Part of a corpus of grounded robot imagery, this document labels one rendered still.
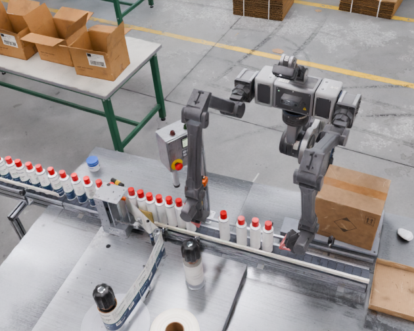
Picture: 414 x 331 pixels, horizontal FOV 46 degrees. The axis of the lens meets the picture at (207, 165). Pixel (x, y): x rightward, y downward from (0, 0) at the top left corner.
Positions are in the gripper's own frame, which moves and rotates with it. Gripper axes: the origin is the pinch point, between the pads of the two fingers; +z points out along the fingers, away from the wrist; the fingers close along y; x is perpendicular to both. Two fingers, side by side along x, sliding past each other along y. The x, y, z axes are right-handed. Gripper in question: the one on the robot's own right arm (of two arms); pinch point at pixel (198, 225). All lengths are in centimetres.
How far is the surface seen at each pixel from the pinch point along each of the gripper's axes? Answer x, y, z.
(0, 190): -1, -128, 18
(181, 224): 4.2, -12.3, 9.4
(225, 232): 4.3, 12.1, 5.2
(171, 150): 6.9, -12.2, -40.1
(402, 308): -1, 97, 18
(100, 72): 126, -135, 19
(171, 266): -18.0, -8.1, 13.4
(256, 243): 4.6, 27.7, 8.3
